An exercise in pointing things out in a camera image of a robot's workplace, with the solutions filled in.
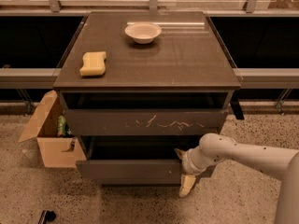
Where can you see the green snack bag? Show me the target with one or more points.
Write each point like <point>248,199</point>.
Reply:
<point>62,127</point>

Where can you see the black object on floor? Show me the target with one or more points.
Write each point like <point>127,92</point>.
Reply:
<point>47,216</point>

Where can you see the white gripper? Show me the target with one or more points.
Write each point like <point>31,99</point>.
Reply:
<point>188,165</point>

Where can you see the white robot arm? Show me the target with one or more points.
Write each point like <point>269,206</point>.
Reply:
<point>280,163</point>

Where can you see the grey drawer cabinet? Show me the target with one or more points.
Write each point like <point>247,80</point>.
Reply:
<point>184,68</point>

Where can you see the white bowl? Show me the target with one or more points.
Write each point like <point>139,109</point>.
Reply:
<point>143,32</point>

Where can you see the grey drawer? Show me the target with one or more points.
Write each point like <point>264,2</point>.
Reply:
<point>94,122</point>
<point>135,160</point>

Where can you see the open cardboard box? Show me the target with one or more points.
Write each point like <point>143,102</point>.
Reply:
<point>56,151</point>

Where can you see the yellow sponge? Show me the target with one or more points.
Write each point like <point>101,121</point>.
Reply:
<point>93,64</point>

